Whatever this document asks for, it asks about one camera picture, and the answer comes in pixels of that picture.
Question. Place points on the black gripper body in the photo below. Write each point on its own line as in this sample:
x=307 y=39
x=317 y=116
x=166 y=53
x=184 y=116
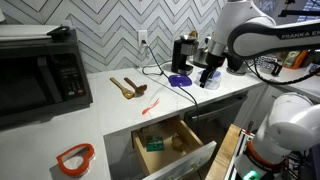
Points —
x=215 y=61

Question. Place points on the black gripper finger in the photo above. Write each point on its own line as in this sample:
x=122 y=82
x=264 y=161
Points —
x=212 y=74
x=203 y=80

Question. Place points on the red spoon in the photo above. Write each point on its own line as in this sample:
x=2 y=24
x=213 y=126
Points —
x=150 y=107

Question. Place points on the wooden drawer with white front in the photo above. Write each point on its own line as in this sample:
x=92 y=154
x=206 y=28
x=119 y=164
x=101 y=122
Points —
x=160 y=156

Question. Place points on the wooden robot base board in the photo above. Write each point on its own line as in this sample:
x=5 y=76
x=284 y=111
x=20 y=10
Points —
x=225 y=153

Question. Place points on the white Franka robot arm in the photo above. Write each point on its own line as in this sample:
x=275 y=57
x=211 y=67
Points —
x=293 y=123

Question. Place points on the wooden spoon in holder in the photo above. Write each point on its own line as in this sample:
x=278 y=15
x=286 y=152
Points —
x=193 y=34

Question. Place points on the dark wooden spoon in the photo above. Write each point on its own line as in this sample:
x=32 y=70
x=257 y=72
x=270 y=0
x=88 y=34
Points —
x=138 y=88

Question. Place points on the light wooden spoon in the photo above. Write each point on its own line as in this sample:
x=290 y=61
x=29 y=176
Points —
x=122 y=90

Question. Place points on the clear plastic food container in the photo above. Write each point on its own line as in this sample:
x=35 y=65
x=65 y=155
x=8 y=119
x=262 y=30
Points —
x=213 y=84

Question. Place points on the silver kettle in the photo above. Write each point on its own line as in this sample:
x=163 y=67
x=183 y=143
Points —
x=201 y=58

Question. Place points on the purple plastic lid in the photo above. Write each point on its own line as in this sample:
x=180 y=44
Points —
x=180 y=80

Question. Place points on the dark stainless dishwasher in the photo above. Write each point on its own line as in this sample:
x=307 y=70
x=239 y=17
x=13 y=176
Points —
x=216 y=113

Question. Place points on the brown plush toy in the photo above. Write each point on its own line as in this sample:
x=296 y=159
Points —
x=177 y=143

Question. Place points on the orange green object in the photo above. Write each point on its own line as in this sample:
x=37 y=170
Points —
x=295 y=59

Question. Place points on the green packet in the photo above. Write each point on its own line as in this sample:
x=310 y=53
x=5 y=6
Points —
x=155 y=144

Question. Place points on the red heart-shaped container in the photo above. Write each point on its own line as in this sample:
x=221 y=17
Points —
x=84 y=163

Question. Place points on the black small object on microwave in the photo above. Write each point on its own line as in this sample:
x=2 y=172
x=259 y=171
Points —
x=60 y=31

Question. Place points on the black microwave oven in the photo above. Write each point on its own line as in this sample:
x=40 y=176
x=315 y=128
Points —
x=33 y=80

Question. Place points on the white tray on microwave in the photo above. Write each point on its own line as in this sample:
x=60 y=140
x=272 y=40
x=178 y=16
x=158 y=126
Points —
x=23 y=31

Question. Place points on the white wall outlet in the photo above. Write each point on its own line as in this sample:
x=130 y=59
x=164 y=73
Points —
x=142 y=35

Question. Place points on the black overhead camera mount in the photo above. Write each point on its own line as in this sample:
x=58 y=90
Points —
x=296 y=12

